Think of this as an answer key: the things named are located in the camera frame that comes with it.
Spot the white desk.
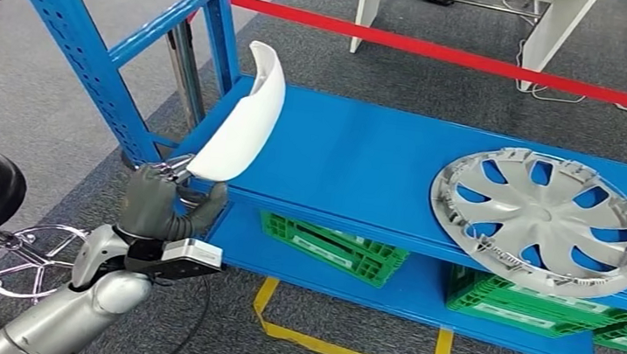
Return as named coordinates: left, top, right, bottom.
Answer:
left=347, top=0, right=600, bottom=100

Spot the blue metal shelf rack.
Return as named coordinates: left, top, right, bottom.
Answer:
left=0, top=0, right=627, bottom=354

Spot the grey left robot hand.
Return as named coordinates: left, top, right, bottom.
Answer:
left=117, top=147, right=233, bottom=249

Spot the chrome stanchion pole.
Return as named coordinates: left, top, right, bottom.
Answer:
left=157, top=19, right=216, bottom=130

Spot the red barrier tape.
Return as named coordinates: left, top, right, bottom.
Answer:
left=219, top=0, right=627, bottom=117

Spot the yellow floor tape frame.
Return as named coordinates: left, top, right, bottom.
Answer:
left=247, top=274, right=459, bottom=354

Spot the silver wheel hubcap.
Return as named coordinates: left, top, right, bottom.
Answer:
left=421, top=139, right=627, bottom=304

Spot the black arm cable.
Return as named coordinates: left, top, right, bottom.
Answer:
left=147, top=267, right=215, bottom=354

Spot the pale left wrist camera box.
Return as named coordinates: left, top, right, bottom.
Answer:
left=122, top=231, right=226, bottom=287

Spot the white curved plastic part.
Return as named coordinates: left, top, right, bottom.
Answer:
left=185, top=34, right=292, bottom=189

